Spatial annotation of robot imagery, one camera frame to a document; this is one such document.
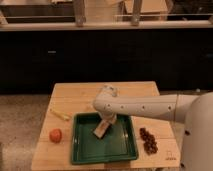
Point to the wooden table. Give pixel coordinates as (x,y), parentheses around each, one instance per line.
(73,98)

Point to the red tomato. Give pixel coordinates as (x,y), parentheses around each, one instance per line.
(55,135)

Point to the wooden shelf rail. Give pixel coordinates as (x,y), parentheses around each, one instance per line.
(194,24)

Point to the green plastic tray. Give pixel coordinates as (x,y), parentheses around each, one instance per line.
(117,144)

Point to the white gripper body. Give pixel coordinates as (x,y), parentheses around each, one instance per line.
(111,118)

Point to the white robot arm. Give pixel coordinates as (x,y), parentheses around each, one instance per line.
(194,111)

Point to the wooden block eraser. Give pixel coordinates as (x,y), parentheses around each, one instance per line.
(101,128)

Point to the yellow french fry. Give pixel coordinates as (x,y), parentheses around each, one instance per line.
(60,115)

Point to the dark grape bunch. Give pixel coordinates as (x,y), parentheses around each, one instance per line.
(150,144)

